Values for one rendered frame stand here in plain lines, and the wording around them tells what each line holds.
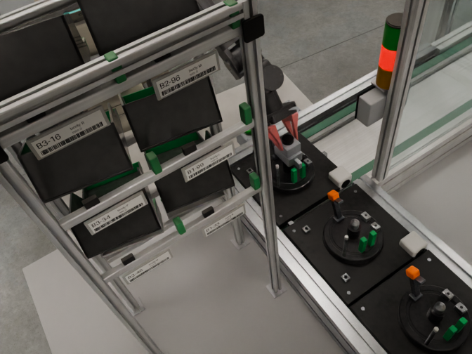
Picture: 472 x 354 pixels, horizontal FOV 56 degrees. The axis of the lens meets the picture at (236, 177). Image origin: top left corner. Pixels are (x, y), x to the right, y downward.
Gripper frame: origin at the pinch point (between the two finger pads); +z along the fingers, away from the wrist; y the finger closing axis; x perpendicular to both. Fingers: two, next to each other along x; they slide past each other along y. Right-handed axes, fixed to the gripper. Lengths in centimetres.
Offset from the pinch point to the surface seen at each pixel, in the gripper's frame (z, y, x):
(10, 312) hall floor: 33, -109, 131
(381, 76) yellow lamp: -7.4, 16.1, -22.0
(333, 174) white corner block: 13.6, 8.0, -0.4
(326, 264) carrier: 26.8, -10.0, -12.7
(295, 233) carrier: 19.7, -10.5, -4.4
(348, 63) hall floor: 11, 135, 156
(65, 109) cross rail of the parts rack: -27, -44, -50
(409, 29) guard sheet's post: -14.9, 16.9, -33.4
